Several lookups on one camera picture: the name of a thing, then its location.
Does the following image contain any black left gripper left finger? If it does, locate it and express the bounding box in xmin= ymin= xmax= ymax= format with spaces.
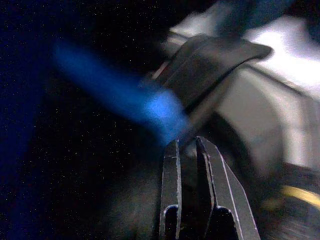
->
xmin=158 ymin=139 xmax=183 ymax=240

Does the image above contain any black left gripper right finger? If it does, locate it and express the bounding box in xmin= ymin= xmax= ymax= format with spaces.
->
xmin=195 ymin=135 xmax=261 ymax=240

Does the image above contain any blue cloth garment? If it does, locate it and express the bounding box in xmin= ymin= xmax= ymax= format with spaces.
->
xmin=53 ymin=41 xmax=193 ymax=147

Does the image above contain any grey top-load washing machine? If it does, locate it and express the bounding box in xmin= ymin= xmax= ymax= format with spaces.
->
xmin=149 ymin=14 xmax=320 ymax=226

